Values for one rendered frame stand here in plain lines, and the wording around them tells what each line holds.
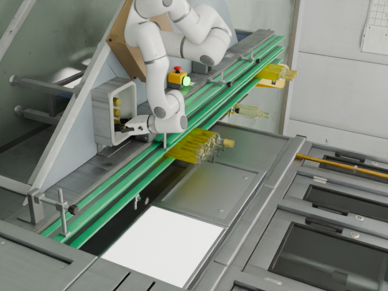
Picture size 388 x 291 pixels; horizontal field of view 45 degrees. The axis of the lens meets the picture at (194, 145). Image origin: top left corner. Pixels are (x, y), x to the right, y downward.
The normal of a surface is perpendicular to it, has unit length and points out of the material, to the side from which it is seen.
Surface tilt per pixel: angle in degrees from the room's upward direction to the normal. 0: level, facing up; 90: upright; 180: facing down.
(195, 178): 89
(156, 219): 90
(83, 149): 0
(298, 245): 90
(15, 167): 90
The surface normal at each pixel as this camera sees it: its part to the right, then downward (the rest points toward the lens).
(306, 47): -0.43, 0.41
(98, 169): 0.03, -0.89
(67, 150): 0.90, 0.22
